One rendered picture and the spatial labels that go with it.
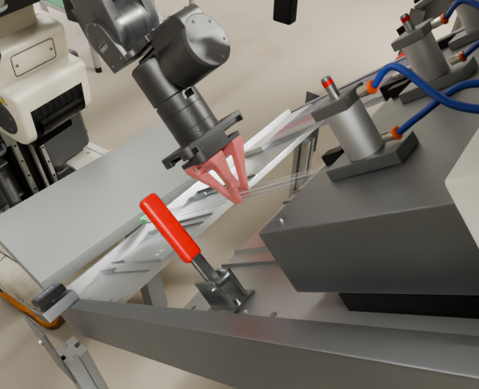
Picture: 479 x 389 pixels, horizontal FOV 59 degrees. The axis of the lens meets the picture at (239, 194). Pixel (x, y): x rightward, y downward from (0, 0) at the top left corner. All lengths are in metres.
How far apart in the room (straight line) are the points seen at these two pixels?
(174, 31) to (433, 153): 0.31
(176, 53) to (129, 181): 0.66
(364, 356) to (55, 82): 1.05
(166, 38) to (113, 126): 1.89
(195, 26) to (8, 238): 0.73
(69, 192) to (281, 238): 0.90
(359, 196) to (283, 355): 0.10
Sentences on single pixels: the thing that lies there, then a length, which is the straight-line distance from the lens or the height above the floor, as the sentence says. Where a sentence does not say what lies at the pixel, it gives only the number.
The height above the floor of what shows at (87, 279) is 0.73.
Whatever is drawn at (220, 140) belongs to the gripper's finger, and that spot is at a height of 1.01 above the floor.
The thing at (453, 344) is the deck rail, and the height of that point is 1.16.
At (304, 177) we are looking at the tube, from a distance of 0.46.
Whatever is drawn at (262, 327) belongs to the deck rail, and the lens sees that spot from 0.27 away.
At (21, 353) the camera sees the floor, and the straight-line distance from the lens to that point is 1.62.
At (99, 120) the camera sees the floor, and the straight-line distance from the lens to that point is 2.43.
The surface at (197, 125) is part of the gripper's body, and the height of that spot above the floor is 1.03.
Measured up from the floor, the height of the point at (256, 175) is 0.85.
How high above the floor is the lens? 1.32
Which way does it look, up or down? 45 degrees down
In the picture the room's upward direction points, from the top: straight up
